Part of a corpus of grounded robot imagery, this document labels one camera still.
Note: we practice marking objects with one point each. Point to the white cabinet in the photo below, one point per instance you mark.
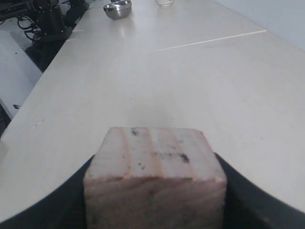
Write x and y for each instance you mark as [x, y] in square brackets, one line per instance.
[18, 75]

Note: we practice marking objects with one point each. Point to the medium wooden cube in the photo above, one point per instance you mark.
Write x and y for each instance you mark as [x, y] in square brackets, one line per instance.
[154, 178]

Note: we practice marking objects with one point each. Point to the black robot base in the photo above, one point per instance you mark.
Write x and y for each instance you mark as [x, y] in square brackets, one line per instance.
[44, 24]

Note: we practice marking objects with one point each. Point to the steel bowl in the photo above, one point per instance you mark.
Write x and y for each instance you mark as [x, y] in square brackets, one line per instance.
[118, 10]

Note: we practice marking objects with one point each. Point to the white cup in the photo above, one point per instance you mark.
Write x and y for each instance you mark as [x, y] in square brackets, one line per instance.
[164, 2]

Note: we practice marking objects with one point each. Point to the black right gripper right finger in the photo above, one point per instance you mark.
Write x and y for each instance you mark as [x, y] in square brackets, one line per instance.
[249, 207]

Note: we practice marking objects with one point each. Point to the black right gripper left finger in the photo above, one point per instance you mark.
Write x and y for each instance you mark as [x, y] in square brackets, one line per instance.
[64, 208]

